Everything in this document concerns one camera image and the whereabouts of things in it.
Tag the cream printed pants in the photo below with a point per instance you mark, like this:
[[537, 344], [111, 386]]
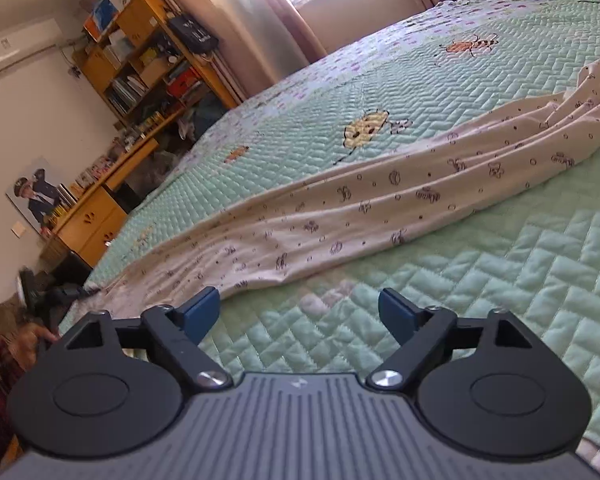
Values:
[[380, 200]]

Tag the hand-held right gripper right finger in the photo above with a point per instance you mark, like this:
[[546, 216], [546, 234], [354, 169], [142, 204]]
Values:
[[397, 316]]

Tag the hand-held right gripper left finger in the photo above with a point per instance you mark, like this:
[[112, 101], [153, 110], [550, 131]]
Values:
[[203, 314]]

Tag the wooden desk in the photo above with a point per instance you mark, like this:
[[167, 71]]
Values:
[[95, 215]]

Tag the green quilted bedspread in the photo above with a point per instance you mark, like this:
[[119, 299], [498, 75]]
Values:
[[430, 80]]

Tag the wooden bookshelf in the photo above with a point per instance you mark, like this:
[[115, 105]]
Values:
[[140, 55]]

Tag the black hanging bag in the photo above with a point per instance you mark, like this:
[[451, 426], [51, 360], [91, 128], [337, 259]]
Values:
[[192, 35]]

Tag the white air conditioner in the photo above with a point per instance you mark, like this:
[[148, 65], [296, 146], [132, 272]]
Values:
[[20, 50]]

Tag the person's left hand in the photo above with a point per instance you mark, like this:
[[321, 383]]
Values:
[[32, 342]]

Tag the wall poster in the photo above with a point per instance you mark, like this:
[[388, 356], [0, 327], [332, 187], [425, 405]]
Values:
[[35, 192]]

